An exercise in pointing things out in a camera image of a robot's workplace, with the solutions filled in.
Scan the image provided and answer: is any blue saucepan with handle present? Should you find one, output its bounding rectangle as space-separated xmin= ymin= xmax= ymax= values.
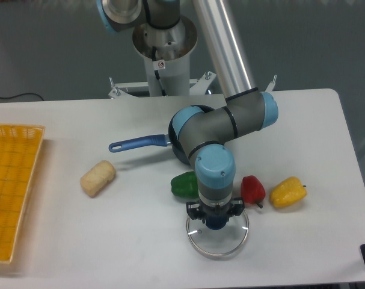
xmin=108 ymin=104 xmax=219 ymax=166

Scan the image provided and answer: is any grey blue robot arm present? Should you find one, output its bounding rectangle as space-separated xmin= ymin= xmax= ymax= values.
xmin=97 ymin=1 xmax=278 ymax=230

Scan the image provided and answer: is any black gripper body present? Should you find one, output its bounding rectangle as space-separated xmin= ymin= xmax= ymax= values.
xmin=197 ymin=200 xmax=233 ymax=223

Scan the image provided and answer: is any yellow bell pepper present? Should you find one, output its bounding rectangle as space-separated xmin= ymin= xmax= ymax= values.
xmin=269 ymin=176 xmax=307 ymax=208

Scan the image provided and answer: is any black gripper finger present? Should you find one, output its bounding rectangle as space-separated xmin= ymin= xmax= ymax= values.
xmin=186 ymin=201 xmax=206 ymax=224
xmin=227 ymin=197 xmax=245 ymax=217

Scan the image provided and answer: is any glass lid blue knob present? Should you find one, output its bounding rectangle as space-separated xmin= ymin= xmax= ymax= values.
xmin=186 ymin=210 xmax=250 ymax=259

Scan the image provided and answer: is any yellow woven basket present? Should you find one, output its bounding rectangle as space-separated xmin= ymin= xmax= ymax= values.
xmin=0 ymin=123 xmax=45 ymax=264

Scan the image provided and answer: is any black cable on floor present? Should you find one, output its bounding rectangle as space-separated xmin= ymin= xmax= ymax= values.
xmin=0 ymin=92 xmax=44 ymax=101

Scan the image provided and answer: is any white table frame bracket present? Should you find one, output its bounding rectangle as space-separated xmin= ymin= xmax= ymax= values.
xmin=108 ymin=70 xmax=278 ymax=99

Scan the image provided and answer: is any red bell pepper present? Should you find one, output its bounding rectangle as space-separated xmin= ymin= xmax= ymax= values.
xmin=241 ymin=175 xmax=266 ymax=208

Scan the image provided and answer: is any green bell pepper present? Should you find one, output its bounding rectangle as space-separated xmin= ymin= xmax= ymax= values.
xmin=170 ymin=171 xmax=198 ymax=199

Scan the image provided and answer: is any beige bread loaf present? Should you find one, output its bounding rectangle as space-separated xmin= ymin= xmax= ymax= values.
xmin=80 ymin=160 xmax=116 ymax=197

